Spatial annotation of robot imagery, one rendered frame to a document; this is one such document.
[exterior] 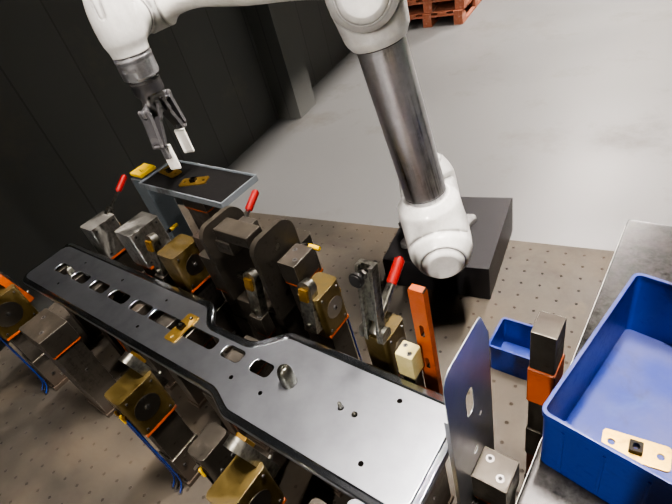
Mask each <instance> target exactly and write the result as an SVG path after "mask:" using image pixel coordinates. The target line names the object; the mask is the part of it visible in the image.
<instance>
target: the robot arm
mask: <svg viewBox="0 0 672 504"><path fill-rule="evenodd" d="M82 1H83V5H84V9H85V12H86V15H87V17H88V20H89V22H90V24H91V26H92V28H93V30H94V32H95V34H96V36H97V38H98V40H99V41H100V43H101V45H102V46H103V48H104V49H105V50H106V51H107V52H108V54H109V55H110V56H111V58H112V60H113V61H114V64H115V65H116V67H117V69H118V71H119V73H120V75H121V77H122V79H123V81H124V82H126V83H129V86H130V88H131V90H132V92H133V94H134V96H135V97H136V98H138V99H140V100H141V101H142V105H143V109H142V111H138V115H139V117H140V119H141V120H142V122H143V124H144V127H145V130H146V132H147V135H148V137H149V140H150V142H151V145H152V148H153V149H154V150H156V149H160V150H161V152H162V154H163V156H164V158H165V159H166V161H167V163H168V165H169V167H170V169H171V170H175V169H181V168H182V167H181V165H180V163H179V161H178V159H177V157H176V155H175V153H174V151H173V149H172V147H171V145H170V144H168V143H167V139H166V135H165V130H164V126H163V121H162V119H163V115H164V116H165V117H166V118H167V120H168V121H169V122H170V123H171V124H172V125H173V126H174V127H175V130H174V132H175V134H176V136H177V138H178V141H179V143H180V145H181V147H182V149H183V151H184V153H189V152H194V151H195V150H194V148H193V146H192V144H191V142H190V139H189V137H188V135H187V133H186V131H185V129H184V128H185V127H187V123H184V122H186V118H185V117H184V115H183V113H182V111H181V110H180V108H179V106H178V105H177V103H176V101H175V99H174V98H173V95H172V93H171V90H170V89H164V84H163V82H162V80H161V77H160V75H159V74H158V73H157V72H158V71H159V66H158V64H157V62H156V60H155V57H154V55H153V53H152V50H151V48H150V46H149V44H148V40H147V39H148V37H149V35H150V34H155V33H157V32H159V31H161V30H163V29H165V28H167V27H170V26H172V25H175V24H176V22H177V18H178V16H179V15H180V14H182V13H184V12H186V11H189V10H192V9H196V8H203V7H236V6H253V5H262V4H269V3H278V2H288V1H302V0H82ZM325 3H326V6H327V8H328V10H329V13H330V16H331V17H332V19H333V21H334V23H335V25H336V27H337V29H338V31H339V33H340V35H341V38H342V40H343V42H344V44H345V45H346V47H347V48H348V49H349V50H351V51H352V52H353V53H355V54H357V56H358V59H359V62H360V65H361V68H362V71H363V74H364V77H365V80H366V83H367V86H368V89H369V92H370V95H371V98H372V101H373V104H374V107H375V110H376V113H377V116H378V119H379V122H380V125H381V128H382V131H383V134H384V137H385V140H386V143H387V146H388V149H389V152H390V155H391V158H392V161H393V164H394V167H395V170H396V173H397V176H398V179H399V180H398V183H399V189H400V194H401V200H400V202H399V204H398V215H399V218H400V220H399V223H398V224H399V227H401V228H402V230H403V233H404V237H405V238H403V239H402V240H401V242H400V245H401V247H402V248H403V249H408V253H409V256H410V259H411V261H412V262H413V264H414V265H415V266H416V267H417V268H418V269H419V270H420V271H421V272H422V273H423V274H425V275H426V276H429V277H434V278H439V279H443V278H449V277H452V276H454V275H456V274H457V273H459V272H460V271H462V270H463V269H464V268H465V266H466V265H467V263H468V261H469V259H470V256H471V253H472V248H473V243H472V236H471V231H470V227H471V226H472V225H473V224H474V223H475V222H476V221H477V218H476V215H474V214H466V213H465V210H464V207H463V204H462V201H461V198H460V193H459V188H458V184H457V179H456V175H455V172H454V169H453V167H452V165H451V164H450V162H449V161H448V160H447V159H446V158H445V157H444V156H443V155H442V154H440V153H437V151H436V147H435V143H434V139H433V135H432V132H431V128H430V124H429V120H428V116H427V113H426V109H425V105H424V101H423V98H422V94H421V90H420V86H419V82H418V79H417V75H416V71H415V67H414V63H413V60H412V56H411V52H410V48H409V45H408V41H407V37H406V33H407V31H408V28H409V23H410V16H409V10H408V4H407V0H325ZM163 89H164V90H163ZM153 116H158V117H153ZM162 142H163V143H162Z"/></svg>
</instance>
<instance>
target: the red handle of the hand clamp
mask: <svg viewBox="0 0 672 504"><path fill-rule="evenodd" d="M404 263H405V260H403V257H401V256H398V257H394V260H393V263H392V266H391V269H390V271H389V274H388V277H387V280H386V282H387V283H386V286H385V288H384V291H383V294H382V304H383V313H384V317H385V315H386V312H387V309H388V306H389V303H390V300H391V297H392V295H393V292H394V289H395V286H397V283H398V281H399V278H400V275H401V272H402V269H403V266H404ZM369 333H370V334H373V335H375V336H376V329H375V321H373V322H372V325H371V327H370V328H369Z"/></svg>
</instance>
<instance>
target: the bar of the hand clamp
mask: <svg viewBox="0 0 672 504"><path fill-rule="evenodd" d="M354 266H355V272H352V273H351V274H350V275H349V282H350V284H351V285H352V286H354V287H356V288H358V294H359V301H360V308H361V315H362V321H363V328H364V335H365V339H369V335H370V333H369V328H370V327H371V325H372V321H375V329H376V337H377V343H378V344H380V341H379V334H380V331H381V330H382V328H383V327H384V326H385V321H384V313H383V304H382V295H381V286H380V278H379V269H378V263H377V261H376V260H373V261H370V260H366V259H362V258H361V259H359V260H358V262H357V263H355V264H354Z"/></svg>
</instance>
